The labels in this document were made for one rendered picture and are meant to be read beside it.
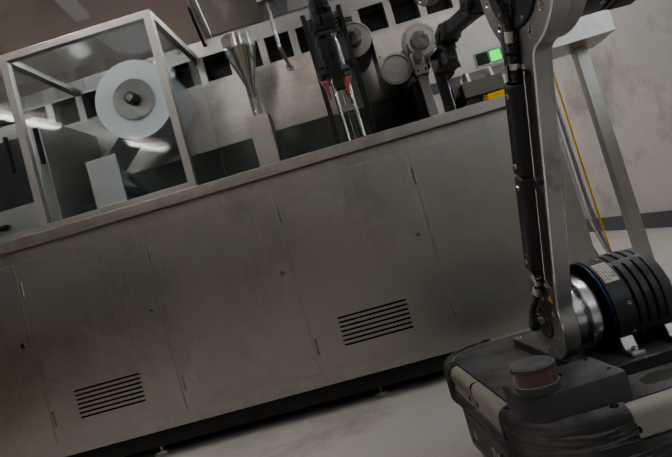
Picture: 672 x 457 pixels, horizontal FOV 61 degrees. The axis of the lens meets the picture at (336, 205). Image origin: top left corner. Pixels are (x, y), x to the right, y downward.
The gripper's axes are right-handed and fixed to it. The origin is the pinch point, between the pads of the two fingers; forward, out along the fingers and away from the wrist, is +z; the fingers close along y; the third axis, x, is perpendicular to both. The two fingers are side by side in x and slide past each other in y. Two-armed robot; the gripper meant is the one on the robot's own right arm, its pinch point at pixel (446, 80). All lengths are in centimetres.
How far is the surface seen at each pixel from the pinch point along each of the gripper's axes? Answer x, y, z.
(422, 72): -1.2, -9.6, -9.3
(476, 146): -41.5, -2.2, -8.7
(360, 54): 16.6, -30.1, -10.9
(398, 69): 7.0, -17.3, -6.3
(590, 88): 12, 73, 47
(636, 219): -44, 74, 80
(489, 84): -9.5, 14.2, -1.0
